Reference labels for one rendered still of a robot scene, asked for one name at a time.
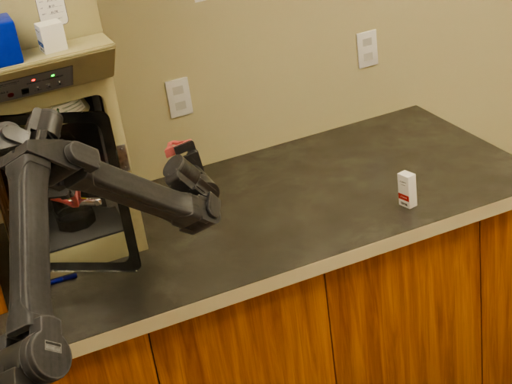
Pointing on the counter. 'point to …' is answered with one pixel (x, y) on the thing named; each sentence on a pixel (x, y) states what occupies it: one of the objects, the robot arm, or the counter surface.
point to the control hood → (93, 52)
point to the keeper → (123, 157)
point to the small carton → (51, 36)
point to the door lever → (90, 200)
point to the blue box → (9, 43)
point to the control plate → (65, 75)
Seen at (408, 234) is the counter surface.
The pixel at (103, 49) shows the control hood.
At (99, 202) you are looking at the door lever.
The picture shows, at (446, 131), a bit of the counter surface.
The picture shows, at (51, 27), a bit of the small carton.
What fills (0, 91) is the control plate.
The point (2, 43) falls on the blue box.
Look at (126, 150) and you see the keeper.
